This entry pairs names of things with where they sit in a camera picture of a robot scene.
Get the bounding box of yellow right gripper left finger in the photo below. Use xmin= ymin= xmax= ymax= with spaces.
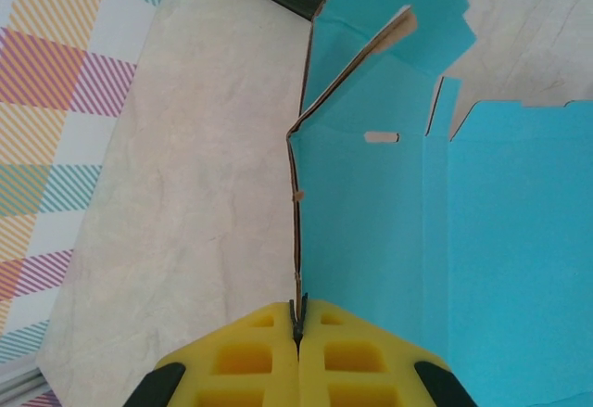
xmin=122 ymin=299 xmax=301 ymax=407

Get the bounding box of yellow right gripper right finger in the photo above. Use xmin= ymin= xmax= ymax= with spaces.
xmin=298 ymin=292 xmax=478 ymax=407

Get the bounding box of blue and white paper box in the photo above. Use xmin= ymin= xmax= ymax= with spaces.
xmin=285 ymin=0 xmax=593 ymax=407

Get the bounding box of aluminium side rail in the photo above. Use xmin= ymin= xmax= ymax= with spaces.
xmin=0 ymin=362 xmax=55 ymax=407

